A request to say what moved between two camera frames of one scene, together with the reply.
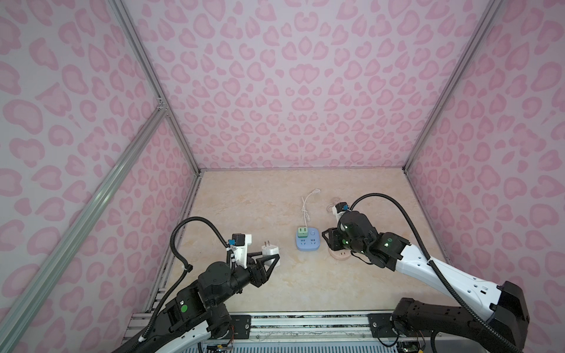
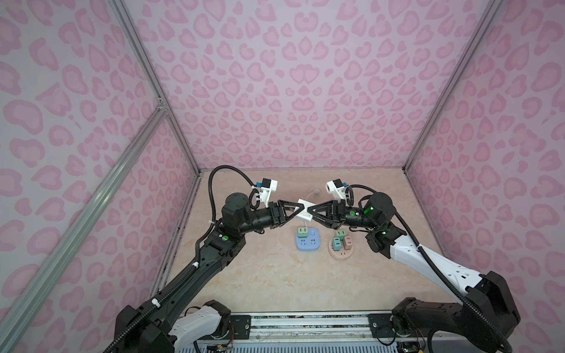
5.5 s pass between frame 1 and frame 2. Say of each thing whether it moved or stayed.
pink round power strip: stayed
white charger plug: moved
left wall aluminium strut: stayed
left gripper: moved
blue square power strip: stayed
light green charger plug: stayed
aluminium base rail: stayed
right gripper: moved
